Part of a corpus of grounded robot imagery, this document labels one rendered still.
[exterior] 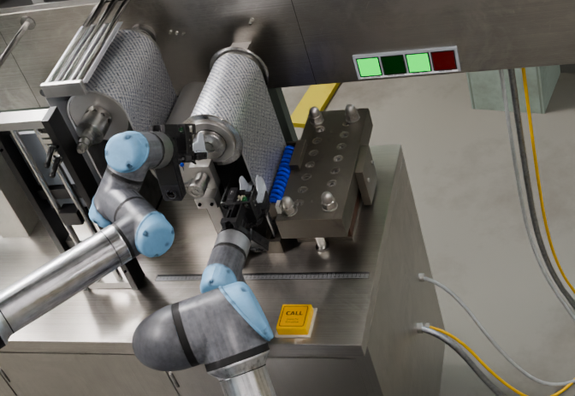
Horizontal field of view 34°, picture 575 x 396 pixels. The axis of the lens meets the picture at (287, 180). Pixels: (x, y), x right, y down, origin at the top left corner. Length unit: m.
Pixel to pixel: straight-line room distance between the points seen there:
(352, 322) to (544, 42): 0.76
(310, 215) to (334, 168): 0.16
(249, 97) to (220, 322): 0.72
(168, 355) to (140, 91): 0.77
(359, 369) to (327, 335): 0.14
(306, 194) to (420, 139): 1.74
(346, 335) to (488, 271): 1.35
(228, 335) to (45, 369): 1.00
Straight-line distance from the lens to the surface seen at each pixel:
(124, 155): 1.80
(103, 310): 2.39
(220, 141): 2.10
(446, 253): 3.46
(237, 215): 2.06
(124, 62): 2.24
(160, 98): 2.32
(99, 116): 2.16
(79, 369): 2.51
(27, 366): 2.58
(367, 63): 2.31
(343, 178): 2.26
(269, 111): 2.32
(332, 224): 2.18
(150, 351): 1.68
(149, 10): 2.39
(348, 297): 2.17
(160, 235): 1.73
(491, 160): 3.79
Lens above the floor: 2.49
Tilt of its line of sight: 39 degrees down
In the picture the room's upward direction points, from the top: 19 degrees counter-clockwise
